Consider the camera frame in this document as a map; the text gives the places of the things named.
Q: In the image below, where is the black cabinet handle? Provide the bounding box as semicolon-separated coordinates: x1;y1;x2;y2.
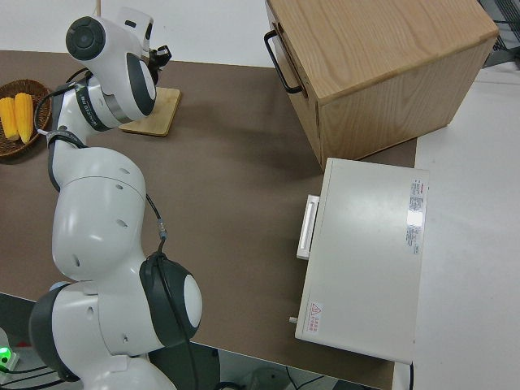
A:
263;30;305;93

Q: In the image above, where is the round wicker tray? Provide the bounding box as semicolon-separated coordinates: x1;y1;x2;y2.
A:
0;79;53;159

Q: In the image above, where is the cream toaster oven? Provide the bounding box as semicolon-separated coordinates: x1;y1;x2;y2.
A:
294;157;431;364

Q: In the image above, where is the brown table mat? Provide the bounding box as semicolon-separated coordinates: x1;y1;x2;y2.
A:
0;48;419;390

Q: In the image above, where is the wooden stand base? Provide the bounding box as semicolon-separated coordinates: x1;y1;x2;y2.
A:
95;0;182;138

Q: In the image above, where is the toaster door handle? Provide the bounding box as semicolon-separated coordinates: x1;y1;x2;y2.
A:
296;194;322;261

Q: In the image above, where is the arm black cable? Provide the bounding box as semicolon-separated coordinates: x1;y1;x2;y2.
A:
34;68;204;390

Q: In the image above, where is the wooden cabinet box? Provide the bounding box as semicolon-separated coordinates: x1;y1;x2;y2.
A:
263;0;500;163

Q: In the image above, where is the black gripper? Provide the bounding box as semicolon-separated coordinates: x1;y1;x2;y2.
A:
146;45;171;80

